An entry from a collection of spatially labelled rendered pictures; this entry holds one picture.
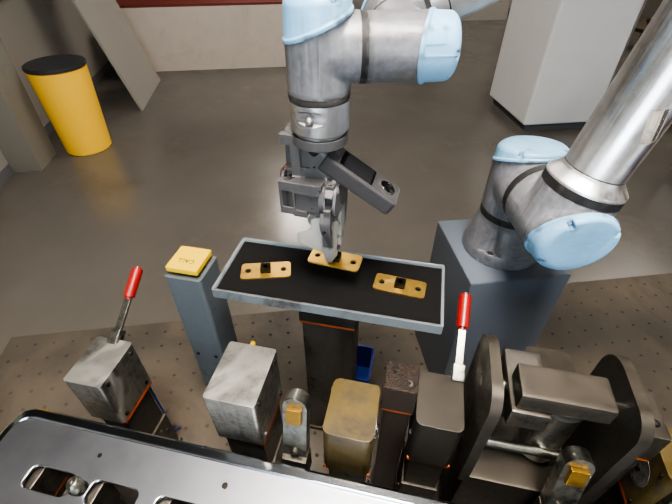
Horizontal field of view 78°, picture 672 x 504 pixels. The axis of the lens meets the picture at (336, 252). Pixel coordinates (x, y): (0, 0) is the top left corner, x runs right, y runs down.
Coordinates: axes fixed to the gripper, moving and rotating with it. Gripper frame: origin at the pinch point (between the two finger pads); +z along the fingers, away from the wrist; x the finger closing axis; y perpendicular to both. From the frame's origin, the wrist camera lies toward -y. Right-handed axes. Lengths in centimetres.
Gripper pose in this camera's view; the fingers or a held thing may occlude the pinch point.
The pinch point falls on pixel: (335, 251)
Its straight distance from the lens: 65.3
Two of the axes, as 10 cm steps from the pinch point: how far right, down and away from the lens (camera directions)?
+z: 0.0, 7.6, 6.5
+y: -9.6, -1.9, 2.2
